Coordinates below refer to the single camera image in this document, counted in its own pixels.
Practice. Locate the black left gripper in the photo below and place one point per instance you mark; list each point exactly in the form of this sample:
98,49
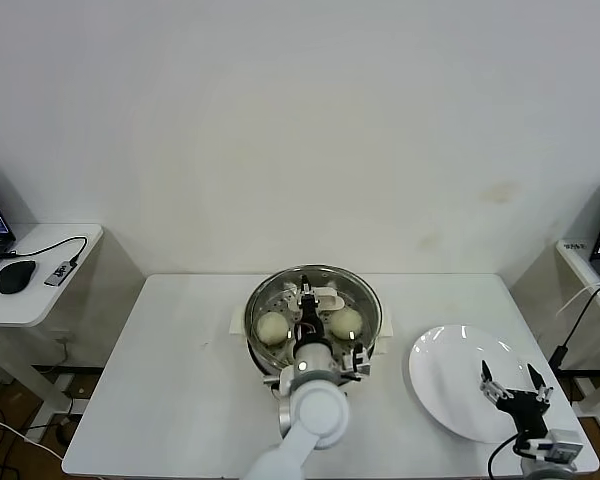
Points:
311,316

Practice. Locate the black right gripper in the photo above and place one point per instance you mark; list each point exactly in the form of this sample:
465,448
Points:
525,412

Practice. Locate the white steamed baozi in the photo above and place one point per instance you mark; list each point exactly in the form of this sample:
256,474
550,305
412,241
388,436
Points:
272,330
346,324

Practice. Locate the stainless steel steamer basket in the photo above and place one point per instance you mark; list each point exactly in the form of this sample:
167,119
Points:
265,361

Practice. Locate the cream electric cooker pot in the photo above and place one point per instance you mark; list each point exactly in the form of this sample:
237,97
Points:
237,322

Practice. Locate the white round plate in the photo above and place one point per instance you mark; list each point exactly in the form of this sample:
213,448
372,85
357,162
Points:
440,380

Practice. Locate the white printed label sticker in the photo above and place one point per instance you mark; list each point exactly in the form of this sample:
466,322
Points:
575,246

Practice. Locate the grey usb hub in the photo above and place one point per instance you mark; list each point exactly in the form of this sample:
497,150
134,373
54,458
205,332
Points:
59,272

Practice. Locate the white rounded side desk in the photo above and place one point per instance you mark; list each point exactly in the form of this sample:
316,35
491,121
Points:
55,305

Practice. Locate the black computer mouse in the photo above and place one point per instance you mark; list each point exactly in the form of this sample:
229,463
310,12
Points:
15,276

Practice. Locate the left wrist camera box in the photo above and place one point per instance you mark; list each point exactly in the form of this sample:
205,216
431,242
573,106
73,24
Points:
357,362

